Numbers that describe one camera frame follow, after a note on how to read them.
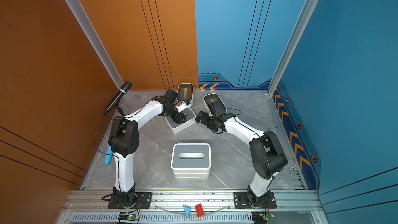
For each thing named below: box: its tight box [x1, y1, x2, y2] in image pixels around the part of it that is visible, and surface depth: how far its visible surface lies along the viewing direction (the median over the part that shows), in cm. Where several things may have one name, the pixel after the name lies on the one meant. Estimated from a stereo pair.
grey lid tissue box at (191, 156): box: [171, 143, 211, 171], surface depth 71 cm
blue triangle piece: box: [182, 205, 192, 219], surface depth 72 cm
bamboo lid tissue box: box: [176, 176, 209, 181], surface depth 81 cm
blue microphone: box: [104, 145, 114, 166], surface depth 87 cm
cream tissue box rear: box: [177, 82, 195, 108], surface depth 115 cm
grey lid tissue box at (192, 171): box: [172, 169, 211, 174], surface depth 72 cm
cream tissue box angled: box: [203, 92, 227, 115], surface depth 107 cm
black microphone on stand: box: [102, 80, 133, 117], surface depth 89 cm
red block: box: [194, 203, 206, 218], surface depth 71 cm
